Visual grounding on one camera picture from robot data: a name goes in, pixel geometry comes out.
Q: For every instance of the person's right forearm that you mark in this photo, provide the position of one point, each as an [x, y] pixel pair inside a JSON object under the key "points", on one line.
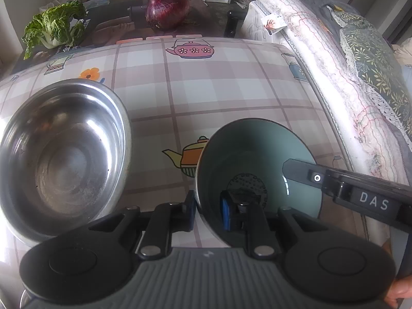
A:
{"points": [[396, 293]]}

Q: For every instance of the black cylinder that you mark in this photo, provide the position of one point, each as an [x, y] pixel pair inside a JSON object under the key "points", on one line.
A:
{"points": [[233, 24]]}

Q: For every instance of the green ceramic bowl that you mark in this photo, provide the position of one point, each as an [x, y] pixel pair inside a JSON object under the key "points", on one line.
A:
{"points": [[257, 148]]}

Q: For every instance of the white printed card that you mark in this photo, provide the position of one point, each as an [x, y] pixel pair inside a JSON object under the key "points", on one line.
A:
{"points": [[276, 22]]}

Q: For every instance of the grey quilt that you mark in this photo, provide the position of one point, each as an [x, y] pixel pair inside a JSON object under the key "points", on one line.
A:
{"points": [[318, 9]]}

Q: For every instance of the small black device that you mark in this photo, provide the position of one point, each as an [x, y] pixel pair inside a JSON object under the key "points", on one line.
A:
{"points": [[136, 14]]}

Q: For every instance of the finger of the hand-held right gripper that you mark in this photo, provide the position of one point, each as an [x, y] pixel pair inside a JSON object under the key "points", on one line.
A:
{"points": [[302, 173]]}

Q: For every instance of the white stitched quilt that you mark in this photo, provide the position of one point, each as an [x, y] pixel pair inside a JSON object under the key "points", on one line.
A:
{"points": [[322, 54]]}

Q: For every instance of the clear plastic bag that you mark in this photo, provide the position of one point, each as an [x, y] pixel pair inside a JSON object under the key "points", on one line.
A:
{"points": [[95, 4]]}

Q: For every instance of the red onion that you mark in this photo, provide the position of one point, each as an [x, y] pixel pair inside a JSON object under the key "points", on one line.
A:
{"points": [[167, 11]]}

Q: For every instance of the green floral lace pillow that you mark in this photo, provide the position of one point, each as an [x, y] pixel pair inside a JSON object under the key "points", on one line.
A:
{"points": [[367, 48]]}

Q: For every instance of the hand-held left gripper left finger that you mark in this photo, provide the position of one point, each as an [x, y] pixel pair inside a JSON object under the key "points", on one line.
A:
{"points": [[190, 210]]}

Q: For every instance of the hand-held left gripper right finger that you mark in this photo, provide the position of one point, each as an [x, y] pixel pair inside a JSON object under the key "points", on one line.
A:
{"points": [[224, 212]]}

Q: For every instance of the green napa cabbage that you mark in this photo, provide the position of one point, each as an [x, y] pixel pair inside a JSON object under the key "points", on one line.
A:
{"points": [[51, 25]]}

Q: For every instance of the deep stainless steel bowl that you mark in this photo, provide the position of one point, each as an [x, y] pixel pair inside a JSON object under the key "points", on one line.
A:
{"points": [[64, 167]]}

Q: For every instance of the white mattress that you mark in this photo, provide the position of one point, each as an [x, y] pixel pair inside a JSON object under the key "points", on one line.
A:
{"points": [[254, 22]]}

